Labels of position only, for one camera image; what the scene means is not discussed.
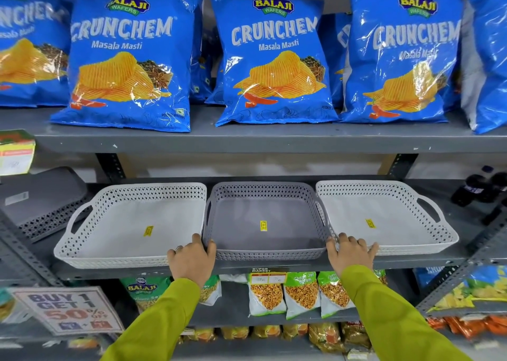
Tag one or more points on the person's left hand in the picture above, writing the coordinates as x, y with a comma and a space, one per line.
190, 263

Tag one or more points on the person's right hand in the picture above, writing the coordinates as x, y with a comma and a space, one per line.
348, 255

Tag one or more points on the person's left thumb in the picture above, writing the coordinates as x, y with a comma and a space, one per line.
210, 249

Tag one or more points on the person's right little finger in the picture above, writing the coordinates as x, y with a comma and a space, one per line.
372, 250

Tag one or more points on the person's right thumb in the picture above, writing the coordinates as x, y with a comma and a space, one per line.
331, 246

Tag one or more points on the grey perforated plastic tray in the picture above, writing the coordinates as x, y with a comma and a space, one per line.
265, 218

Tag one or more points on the person's right forearm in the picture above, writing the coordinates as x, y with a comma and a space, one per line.
392, 321

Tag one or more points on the person's left forearm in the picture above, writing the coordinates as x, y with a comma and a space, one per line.
158, 325

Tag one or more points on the white perforated plastic tray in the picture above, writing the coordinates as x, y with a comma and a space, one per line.
380, 210
130, 222

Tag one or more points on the white green snack packet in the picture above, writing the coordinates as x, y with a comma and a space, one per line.
302, 295
334, 295
266, 295
210, 290

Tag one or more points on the shelf price label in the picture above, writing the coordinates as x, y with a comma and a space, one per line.
269, 278

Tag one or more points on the row of yellow snack packets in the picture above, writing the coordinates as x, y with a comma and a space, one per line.
273, 333

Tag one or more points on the blue yellow chip packets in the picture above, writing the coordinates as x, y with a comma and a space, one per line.
475, 289

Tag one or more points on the grey metal shelf rack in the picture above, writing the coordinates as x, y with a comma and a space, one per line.
277, 139

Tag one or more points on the row of orange snack packets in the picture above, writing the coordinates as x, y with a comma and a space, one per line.
471, 325

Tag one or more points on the white promotional offer sign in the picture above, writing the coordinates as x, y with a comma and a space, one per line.
67, 310

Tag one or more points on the dark grey perforated tray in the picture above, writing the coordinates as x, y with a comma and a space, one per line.
39, 198

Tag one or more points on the row of blue chip packets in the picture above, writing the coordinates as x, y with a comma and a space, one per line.
273, 55

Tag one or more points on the green yellow carton box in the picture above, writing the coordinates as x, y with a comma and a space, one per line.
16, 154

